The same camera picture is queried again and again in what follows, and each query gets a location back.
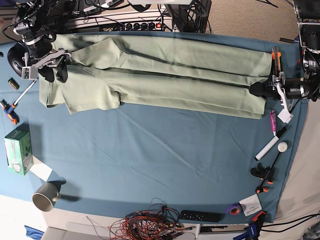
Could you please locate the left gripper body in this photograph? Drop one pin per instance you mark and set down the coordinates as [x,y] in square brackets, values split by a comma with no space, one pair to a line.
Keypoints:
[277,84]

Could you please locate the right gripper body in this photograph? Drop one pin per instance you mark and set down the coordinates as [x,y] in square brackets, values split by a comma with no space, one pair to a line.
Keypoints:
[47,59]

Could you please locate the pale green T-shirt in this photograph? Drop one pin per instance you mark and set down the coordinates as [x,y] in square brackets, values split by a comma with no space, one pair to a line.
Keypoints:
[107,70]

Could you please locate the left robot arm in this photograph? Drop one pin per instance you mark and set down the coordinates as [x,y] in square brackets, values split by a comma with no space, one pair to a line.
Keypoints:
[307,87]

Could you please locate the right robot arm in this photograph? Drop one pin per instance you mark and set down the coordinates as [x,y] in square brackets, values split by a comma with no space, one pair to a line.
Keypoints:
[36,55]

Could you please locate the white ballpoint pen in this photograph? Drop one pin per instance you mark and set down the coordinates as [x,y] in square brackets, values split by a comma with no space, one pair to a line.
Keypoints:
[24,92]

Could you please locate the orange black utility knife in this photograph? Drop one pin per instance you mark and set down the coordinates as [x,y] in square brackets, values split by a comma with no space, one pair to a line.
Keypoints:
[276,61]

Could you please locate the purple glue tube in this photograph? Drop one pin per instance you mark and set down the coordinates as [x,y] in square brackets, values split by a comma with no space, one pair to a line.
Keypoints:
[273,121]

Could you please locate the small battery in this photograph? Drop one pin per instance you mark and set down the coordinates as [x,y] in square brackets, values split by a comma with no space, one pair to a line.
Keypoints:
[14,84]

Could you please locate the black computer mouse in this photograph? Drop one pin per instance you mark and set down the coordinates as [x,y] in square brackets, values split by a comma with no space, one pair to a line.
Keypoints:
[18,57]

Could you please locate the blue orange screwdriver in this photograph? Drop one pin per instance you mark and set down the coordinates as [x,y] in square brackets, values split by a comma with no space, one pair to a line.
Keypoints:
[9,110]

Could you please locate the white round cap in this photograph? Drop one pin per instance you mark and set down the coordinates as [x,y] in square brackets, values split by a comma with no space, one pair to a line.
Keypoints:
[282,147]

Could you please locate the white black marker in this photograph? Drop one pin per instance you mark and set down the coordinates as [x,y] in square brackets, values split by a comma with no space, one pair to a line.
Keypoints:
[270,144]

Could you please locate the green tea box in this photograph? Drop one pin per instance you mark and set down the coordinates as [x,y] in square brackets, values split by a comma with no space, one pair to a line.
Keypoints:
[18,150]

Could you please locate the black orange bar clamp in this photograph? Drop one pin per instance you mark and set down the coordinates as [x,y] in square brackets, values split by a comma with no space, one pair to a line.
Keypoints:
[266,174]

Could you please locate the white paper sheet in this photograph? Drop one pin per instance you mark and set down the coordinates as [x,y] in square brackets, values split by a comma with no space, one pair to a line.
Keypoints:
[40,169]

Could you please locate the blue table cloth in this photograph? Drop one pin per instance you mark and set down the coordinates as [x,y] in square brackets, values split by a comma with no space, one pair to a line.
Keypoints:
[123,160]

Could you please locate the black power strip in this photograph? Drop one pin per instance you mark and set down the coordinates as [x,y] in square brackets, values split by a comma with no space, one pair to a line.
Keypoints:
[138,26]

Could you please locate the white paper card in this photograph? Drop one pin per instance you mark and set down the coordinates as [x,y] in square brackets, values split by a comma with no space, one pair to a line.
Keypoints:
[250,205]

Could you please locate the grey ceramic mug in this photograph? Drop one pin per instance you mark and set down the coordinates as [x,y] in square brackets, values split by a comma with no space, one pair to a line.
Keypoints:
[46,197]

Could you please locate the purple tape roll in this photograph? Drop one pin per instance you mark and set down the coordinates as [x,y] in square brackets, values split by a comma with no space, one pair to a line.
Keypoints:
[234,209]

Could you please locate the blue black bar clamp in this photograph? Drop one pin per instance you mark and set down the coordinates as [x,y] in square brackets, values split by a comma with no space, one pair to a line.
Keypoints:
[253,230]

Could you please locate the black remote control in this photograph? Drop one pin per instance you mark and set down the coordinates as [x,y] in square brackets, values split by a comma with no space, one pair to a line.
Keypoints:
[201,216]

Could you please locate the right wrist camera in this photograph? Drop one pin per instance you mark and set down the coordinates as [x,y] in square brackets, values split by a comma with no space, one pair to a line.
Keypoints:
[29,73]

